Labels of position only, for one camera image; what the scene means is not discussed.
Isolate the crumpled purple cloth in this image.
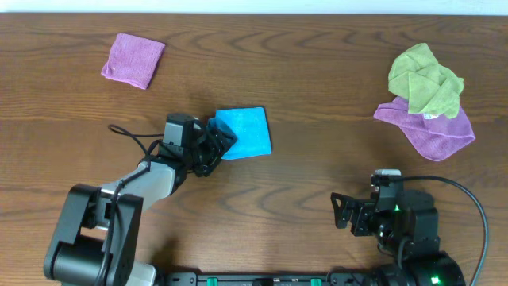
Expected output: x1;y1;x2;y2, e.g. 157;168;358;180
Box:
373;97;475;161

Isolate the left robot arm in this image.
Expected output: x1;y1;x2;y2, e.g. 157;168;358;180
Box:
43;114;237;286

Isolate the blue microfiber cloth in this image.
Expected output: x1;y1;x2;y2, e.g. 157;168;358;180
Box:
214;106;272;160

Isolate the green microfiber cloth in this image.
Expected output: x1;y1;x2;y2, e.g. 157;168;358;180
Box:
387;43;464;119

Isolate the folded purple cloth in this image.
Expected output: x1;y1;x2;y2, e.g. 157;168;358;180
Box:
101;33;165;90

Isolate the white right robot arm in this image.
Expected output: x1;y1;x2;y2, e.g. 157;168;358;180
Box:
330;191;465;286

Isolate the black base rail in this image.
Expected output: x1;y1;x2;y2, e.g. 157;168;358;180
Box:
156;272;368;286

